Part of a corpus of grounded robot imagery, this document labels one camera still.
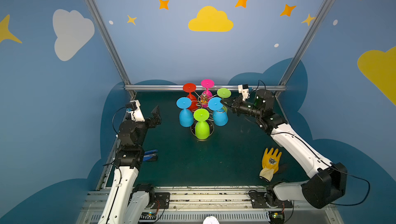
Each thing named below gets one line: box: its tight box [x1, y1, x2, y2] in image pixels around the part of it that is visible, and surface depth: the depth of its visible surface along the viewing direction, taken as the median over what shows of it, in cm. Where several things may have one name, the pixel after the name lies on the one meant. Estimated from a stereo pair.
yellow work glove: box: [259, 147, 283, 183], surface depth 86 cm
